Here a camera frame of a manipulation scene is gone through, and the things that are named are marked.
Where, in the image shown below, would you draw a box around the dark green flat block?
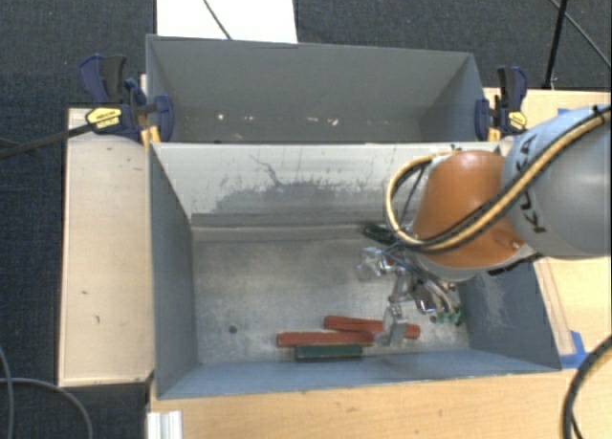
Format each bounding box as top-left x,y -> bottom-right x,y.
293,343 -> 365,362

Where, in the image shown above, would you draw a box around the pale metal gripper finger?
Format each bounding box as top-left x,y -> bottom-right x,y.
377,304 -> 401,346
389,318 -> 409,348

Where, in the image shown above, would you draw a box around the red-brown flat block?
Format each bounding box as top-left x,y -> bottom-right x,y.
322,315 -> 422,340
275,330 -> 376,349

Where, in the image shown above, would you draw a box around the grey metal bin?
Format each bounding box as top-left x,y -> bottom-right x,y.
144,33 -> 563,402

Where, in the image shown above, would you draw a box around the black cylinder on white bracket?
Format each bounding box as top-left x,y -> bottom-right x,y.
355,220 -> 401,282

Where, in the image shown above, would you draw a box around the pale wood board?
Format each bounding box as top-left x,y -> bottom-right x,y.
56,106 -> 157,387

